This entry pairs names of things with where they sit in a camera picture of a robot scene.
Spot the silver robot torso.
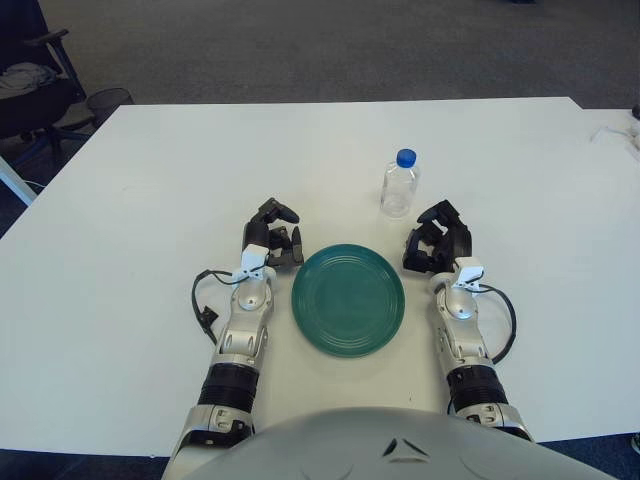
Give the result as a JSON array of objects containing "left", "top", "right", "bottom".
[{"left": 164, "top": 407, "right": 576, "bottom": 480}]

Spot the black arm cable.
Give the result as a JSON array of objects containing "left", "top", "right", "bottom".
[
  {"left": 191, "top": 268, "right": 266, "bottom": 346},
  {"left": 472, "top": 282, "right": 518, "bottom": 365}
]

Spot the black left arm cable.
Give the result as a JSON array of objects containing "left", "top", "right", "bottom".
[{"left": 191, "top": 268, "right": 266, "bottom": 346}]

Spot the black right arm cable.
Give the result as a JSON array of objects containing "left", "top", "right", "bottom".
[{"left": 472, "top": 282, "right": 518, "bottom": 365}]

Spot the clear bottle with blue cap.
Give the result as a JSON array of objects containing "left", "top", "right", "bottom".
[{"left": 379, "top": 147, "right": 421, "bottom": 219}]

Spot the black mesh wastebasket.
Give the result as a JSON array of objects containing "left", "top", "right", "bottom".
[{"left": 85, "top": 87, "right": 135, "bottom": 126}]

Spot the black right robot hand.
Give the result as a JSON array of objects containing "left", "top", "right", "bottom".
[{"left": 401, "top": 199, "right": 474, "bottom": 275}]

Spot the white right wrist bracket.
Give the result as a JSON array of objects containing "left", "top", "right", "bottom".
[{"left": 452, "top": 257, "right": 487, "bottom": 291}]

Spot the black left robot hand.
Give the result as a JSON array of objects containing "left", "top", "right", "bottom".
[{"left": 241, "top": 197, "right": 305, "bottom": 275}]

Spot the white desk edge panel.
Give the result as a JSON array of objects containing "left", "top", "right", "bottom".
[{"left": 0, "top": 149, "right": 39, "bottom": 207}]

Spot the green ribbed plate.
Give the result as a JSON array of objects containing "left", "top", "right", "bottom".
[{"left": 290, "top": 243, "right": 406, "bottom": 359}]

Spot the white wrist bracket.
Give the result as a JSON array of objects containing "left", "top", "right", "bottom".
[
  {"left": 233, "top": 244, "right": 272, "bottom": 280},
  {"left": 452, "top": 257, "right": 487, "bottom": 291}
]

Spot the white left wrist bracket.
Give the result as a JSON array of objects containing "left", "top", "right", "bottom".
[{"left": 233, "top": 244, "right": 272, "bottom": 280}]

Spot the grey cloth bundle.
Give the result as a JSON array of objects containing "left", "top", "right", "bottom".
[{"left": 0, "top": 63, "right": 56, "bottom": 99}]

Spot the black office chair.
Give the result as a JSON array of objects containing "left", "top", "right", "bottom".
[{"left": 0, "top": 0, "right": 96, "bottom": 156}]

